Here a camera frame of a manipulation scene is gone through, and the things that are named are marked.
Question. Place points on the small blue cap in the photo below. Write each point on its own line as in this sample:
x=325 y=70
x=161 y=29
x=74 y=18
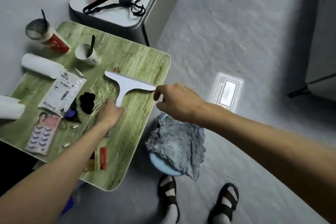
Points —
x=71 y=114

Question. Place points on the red paper cup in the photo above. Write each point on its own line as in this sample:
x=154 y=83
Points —
x=56 y=44

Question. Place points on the person's left black sandal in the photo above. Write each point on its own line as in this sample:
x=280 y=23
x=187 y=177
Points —
x=168 y=187

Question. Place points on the person's leg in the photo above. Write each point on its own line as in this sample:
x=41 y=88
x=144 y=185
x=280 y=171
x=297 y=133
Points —
x=223 y=218
x=170 y=216

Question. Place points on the person's right leg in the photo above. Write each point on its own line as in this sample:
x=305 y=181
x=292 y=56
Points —
x=223 y=218

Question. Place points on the person's left forearm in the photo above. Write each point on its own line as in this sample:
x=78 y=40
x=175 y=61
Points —
x=52 y=179

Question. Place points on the person's right hand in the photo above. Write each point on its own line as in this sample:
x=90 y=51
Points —
x=181 y=103

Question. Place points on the person's left hand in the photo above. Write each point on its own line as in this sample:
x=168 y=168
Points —
x=109 y=116

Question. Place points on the black spoon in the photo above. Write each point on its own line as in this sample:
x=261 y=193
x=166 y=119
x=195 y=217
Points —
x=92 y=42

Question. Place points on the blue plastic bottle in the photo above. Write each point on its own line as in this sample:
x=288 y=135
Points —
x=68 y=204

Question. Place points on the black scrunchie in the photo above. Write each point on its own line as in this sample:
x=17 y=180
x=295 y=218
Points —
x=87 y=103

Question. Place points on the person's left leg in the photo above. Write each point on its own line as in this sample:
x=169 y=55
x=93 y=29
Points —
x=170 y=216

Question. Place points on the white squeegee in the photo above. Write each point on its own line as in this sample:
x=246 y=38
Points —
x=128 y=82

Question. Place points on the person's right black sandal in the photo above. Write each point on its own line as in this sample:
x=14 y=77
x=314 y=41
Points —
x=228 y=200

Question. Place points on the grey cabinet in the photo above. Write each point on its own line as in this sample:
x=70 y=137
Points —
x=157 y=13

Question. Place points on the grey cleaning rag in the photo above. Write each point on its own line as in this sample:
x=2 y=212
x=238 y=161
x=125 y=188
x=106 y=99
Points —
x=176 y=139

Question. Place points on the person's right forearm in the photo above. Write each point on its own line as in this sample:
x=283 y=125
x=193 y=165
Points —
x=262 y=147

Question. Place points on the white labelled package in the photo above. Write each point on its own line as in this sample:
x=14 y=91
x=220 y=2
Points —
x=61 y=92

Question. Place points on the black straw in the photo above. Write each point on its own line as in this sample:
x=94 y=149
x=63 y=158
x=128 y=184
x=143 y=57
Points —
x=44 y=19

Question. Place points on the person's black sandal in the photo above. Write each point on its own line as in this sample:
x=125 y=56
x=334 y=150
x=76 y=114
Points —
x=168 y=187
x=228 y=200

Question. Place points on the light blue stool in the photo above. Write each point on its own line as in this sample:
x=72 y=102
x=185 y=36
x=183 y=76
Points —
x=160 y=164

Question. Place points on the false eyelash pack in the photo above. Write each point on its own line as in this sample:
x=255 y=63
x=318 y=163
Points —
x=39 y=137

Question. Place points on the white paper cup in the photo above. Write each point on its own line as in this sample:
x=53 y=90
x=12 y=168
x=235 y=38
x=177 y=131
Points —
x=93 y=59

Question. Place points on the green wooden side table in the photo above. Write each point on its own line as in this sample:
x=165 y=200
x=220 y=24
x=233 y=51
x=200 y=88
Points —
x=136 y=58

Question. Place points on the red lighter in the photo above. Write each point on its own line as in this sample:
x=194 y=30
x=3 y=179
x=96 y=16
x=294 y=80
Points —
x=103 y=158

